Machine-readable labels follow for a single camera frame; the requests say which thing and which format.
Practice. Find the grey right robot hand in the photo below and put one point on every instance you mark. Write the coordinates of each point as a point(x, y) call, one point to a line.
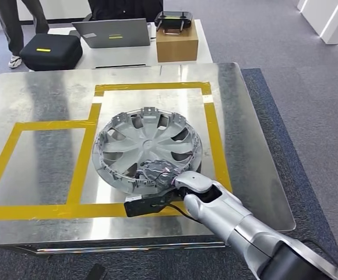
point(157, 176)

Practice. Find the grey plastic wheel cover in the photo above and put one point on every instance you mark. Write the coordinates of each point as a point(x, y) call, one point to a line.
point(149, 145)

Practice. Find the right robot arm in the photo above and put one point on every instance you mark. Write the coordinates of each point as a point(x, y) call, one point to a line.
point(230, 216)

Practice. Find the stainless steel workbench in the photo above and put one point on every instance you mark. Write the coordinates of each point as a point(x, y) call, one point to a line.
point(259, 154)

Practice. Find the white table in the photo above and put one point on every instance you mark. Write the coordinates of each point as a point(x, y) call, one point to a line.
point(128, 58)

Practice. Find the brown cardboard box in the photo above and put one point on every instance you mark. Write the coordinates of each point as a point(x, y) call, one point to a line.
point(176, 46)

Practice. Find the grey laptop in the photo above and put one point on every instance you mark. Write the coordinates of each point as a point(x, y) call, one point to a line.
point(113, 34)

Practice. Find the black remote controller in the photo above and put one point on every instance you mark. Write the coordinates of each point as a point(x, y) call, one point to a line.
point(173, 17)

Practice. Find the black zip case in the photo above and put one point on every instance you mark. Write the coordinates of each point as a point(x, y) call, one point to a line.
point(52, 52)

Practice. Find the person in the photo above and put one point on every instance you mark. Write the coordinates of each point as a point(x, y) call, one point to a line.
point(11, 23)

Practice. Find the white lit block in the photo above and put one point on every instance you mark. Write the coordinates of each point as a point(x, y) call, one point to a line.
point(332, 23)

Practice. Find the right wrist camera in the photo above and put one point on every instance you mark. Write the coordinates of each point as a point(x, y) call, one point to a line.
point(139, 206)

